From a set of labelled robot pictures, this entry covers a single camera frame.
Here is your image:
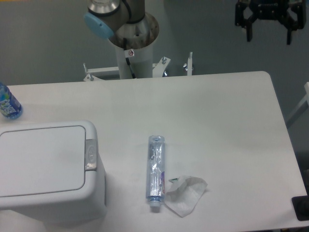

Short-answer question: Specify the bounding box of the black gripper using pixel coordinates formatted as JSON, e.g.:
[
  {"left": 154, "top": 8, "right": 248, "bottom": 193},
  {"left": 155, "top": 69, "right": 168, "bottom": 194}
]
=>
[{"left": 235, "top": 0, "right": 305, "bottom": 45}]

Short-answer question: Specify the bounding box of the silver robot arm blue cap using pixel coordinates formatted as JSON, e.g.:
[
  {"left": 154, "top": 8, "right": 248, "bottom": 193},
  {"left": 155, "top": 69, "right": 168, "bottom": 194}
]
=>
[{"left": 84, "top": 0, "right": 307, "bottom": 50}]

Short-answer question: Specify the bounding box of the white push-lid trash can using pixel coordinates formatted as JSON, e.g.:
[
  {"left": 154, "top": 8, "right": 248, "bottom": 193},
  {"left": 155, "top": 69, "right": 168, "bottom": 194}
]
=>
[{"left": 0, "top": 120, "right": 107, "bottom": 224}]

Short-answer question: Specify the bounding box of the black object at table edge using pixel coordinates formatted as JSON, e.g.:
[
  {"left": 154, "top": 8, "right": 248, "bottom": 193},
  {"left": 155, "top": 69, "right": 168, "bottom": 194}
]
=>
[{"left": 292, "top": 195, "right": 309, "bottom": 221}]

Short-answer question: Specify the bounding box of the crumpled white tissue packet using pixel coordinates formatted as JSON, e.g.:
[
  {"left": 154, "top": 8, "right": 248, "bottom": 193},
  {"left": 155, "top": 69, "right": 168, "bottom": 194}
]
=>
[{"left": 164, "top": 175, "right": 208, "bottom": 218}]

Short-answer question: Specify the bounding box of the clear empty plastic bottle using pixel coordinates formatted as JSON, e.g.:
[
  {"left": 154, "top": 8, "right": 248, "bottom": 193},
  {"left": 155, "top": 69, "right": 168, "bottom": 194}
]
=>
[{"left": 145, "top": 135, "right": 165, "bottom": 211}]

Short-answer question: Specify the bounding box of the blue labelled water bottle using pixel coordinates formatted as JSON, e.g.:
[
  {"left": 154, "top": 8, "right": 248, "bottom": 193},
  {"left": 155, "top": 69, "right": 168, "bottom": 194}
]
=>
[{"left": 0, "top": 83, "right": 23, "bottom": 120}]

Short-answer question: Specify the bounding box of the white frame at right edge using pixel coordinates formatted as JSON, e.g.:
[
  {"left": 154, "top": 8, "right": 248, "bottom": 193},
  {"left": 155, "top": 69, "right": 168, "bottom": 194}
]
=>
[{"left": 285, "top": 82, "right": 309, "bottom": 128}]

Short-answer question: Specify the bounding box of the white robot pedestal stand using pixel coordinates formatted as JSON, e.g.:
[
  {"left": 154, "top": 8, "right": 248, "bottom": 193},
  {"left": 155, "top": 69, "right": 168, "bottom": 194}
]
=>
[{"left": 83, "top": 43, "right": 195, "bottom": 82}]

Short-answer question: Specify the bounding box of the black cable on pedestal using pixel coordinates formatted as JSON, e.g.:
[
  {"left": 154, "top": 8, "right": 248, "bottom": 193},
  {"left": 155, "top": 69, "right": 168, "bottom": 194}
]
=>
[{"left": 123, "top": 37, "right": 137, "bottom": 80}]

